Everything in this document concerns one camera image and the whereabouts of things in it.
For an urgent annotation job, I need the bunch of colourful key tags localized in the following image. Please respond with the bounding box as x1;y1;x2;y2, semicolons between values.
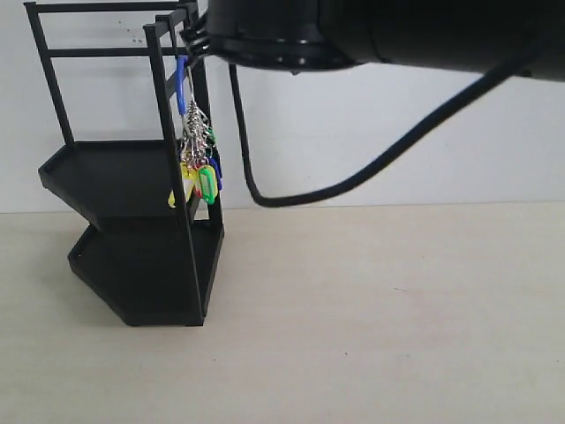
174;55;222;205

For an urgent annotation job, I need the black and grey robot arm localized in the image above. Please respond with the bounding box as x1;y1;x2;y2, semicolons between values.
181;1;564;81

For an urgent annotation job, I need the black two-tier metal rack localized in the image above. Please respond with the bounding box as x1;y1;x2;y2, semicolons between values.
25;1;224;327

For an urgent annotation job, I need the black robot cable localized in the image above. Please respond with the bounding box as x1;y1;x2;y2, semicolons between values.
227;33;544;208

